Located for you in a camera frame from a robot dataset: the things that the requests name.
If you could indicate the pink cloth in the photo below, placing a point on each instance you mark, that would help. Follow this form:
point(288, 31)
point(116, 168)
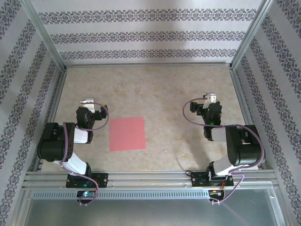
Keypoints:
point(127, 134)

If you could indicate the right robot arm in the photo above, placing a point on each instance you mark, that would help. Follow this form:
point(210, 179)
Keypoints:
point(244, 146)

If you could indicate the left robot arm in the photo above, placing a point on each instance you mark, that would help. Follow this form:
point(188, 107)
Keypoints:
point(54, 141)

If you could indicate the grey metal sheet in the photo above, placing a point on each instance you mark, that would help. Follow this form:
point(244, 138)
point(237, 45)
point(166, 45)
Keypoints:
point(150, 212)

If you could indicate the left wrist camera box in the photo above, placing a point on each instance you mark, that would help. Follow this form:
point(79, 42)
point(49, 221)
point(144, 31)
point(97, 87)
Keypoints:
point(88, 103)

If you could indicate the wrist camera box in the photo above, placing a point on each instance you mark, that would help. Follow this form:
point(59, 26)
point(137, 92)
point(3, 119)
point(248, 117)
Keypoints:
point(211, 97)
point(88, 103)

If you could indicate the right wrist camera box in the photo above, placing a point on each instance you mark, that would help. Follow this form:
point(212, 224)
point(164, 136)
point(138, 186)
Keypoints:
point(211, 97)

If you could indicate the aluminium right side rail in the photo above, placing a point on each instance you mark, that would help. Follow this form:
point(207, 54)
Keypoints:
point(240, 94)

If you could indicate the aluminium left side rail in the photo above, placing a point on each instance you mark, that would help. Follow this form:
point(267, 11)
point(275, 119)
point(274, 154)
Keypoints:
point(51, 117)

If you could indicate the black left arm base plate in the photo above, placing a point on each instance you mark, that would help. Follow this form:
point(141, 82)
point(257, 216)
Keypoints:
point(102, 180)

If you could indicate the aluminium back rail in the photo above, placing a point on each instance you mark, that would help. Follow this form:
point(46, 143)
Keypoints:
point(148, 64)

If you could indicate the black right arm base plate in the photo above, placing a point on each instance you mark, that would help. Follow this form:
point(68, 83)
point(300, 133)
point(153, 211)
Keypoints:
point(198, 180)

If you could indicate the aluminium right frame post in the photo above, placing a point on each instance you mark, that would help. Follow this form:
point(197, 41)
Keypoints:
point(252, 30)

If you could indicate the aluminium frame post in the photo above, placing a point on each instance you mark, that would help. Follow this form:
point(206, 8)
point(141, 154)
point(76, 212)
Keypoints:
point(252, 30)
point(43, 30)

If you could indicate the aluminium mounting rail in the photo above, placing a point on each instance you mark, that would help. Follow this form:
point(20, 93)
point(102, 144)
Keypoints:
point(150, 179)

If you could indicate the aluminium left frame post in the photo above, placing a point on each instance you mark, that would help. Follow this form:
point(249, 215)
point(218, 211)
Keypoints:
point(43, 30)

